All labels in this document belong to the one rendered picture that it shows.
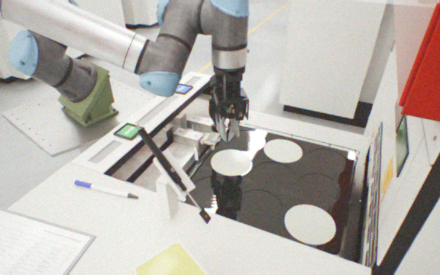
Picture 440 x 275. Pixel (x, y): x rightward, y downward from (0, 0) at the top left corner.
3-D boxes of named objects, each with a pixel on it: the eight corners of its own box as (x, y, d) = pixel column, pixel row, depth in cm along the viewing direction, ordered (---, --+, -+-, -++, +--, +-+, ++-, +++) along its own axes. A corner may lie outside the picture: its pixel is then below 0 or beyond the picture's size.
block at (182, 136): (203, 141, 87) (203, 133, 85) (198, 148, 85) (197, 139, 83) (179, 135, 90) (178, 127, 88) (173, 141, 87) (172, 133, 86)
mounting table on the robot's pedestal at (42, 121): (14, 140, 120) (0, 112, 113) (110, 99, 148) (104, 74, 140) (72, 193, 97) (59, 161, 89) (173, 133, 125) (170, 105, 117)
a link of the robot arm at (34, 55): (40, 84, 101) (-4, 63, 90) (56, 48, 103) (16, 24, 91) (59, 88, 95) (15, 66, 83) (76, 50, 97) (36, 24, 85)
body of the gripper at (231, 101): (216, 125, 69) (215, 76, 62) (210, 107, 76) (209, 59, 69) (249, 122, 70) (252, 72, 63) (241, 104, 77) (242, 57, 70)
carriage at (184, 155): (217, 134, 95) (216, 126, 94) (148, 218, 68) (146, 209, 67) (194, 128, 98) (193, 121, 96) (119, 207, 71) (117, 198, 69)
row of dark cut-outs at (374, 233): (380, 130, 80) (383, 122, 79) (373, 270, 48) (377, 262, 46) (377, 129, 80) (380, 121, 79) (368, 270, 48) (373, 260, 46)
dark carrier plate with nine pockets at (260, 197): (354, 154, 80) (355, 153, 80) (338, 262, 55) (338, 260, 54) (234, 125, 92) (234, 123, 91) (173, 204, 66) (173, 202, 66)
